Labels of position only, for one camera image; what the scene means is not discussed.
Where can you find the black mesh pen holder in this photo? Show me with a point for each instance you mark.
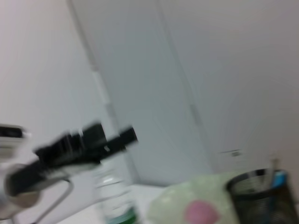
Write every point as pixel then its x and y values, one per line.
pixel 257 200

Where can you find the pink peach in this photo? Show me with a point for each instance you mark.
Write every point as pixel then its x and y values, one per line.
pixel 201 212

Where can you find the translucent green fruit plate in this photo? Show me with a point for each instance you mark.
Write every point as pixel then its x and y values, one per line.
pixel 168 198

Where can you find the blue scissors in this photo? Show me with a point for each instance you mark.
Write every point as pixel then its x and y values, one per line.
pixel 279 178

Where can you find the clear green-label water bottle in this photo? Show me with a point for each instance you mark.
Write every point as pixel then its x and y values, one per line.
pixel 116 193

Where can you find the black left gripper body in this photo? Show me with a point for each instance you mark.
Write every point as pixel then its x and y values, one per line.
pixel 58 154

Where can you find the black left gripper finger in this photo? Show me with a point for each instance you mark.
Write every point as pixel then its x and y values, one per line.
pixel 123 140
pixel 94 136

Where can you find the silver ribbed left wrist camera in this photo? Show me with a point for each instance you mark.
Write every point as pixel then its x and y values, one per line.
pixel 11 142

